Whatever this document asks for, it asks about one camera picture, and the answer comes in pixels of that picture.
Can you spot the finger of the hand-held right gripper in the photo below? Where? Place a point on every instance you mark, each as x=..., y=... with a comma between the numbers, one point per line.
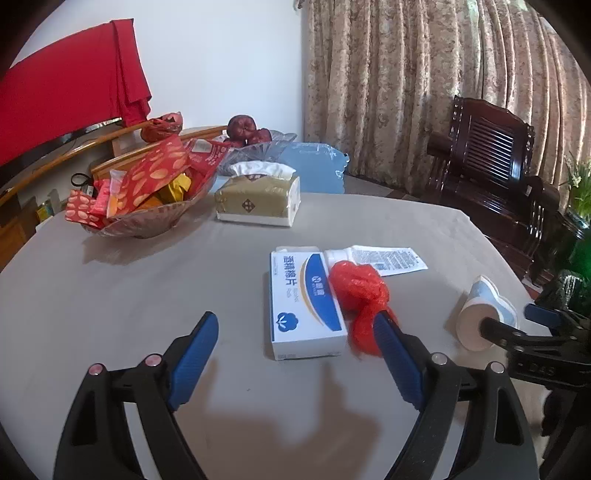
x=501, y=332
x=542, y=316

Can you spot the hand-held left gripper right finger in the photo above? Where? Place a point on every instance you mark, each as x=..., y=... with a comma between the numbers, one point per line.
x=399, y=360

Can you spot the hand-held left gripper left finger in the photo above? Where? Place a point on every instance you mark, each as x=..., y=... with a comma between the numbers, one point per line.
x=191, y=360

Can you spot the white blue paper cup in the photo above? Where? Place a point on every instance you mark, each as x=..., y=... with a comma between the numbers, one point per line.
x=485, y=295

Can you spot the dark wooden side table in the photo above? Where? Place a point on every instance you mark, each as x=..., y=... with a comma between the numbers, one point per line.
x=577, y=249

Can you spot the white printed tube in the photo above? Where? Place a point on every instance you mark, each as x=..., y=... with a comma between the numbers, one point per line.
x=388, y=261

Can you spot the white blue cardboard box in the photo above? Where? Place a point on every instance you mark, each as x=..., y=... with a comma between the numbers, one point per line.
x=300, y=300

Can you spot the potted narcissus plant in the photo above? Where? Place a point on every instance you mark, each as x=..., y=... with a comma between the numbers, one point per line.
x=579, y=184

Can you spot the patterned snack bowl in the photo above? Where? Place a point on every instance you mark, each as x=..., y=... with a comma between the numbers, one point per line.
x=138, y=226

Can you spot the dark wooden armchair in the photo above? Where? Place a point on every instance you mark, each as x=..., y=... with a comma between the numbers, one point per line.
x=489, y=152

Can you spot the gold tissue pack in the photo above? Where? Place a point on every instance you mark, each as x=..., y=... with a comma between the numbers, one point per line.
x=258, y=201

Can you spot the glass bowl of snack packets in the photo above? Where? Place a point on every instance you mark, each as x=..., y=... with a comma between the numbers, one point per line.
x=152, y=175

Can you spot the glass fruit bowl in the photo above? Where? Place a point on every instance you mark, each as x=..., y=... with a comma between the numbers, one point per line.
x=258, y=154

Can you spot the red plastic bag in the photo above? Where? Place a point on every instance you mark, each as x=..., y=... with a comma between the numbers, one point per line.
x=157, y=129

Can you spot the red apple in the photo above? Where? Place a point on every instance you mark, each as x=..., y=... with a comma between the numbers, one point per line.
x=263, y=136
x=242, y=128

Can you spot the black television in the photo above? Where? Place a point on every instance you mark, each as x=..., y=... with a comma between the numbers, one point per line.
x=99, y=124

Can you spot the floral beige curtain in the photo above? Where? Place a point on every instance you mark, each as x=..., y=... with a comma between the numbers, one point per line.
x=392, y=83

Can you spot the red cloth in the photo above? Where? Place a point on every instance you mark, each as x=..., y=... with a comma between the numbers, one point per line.
x=69, y=83

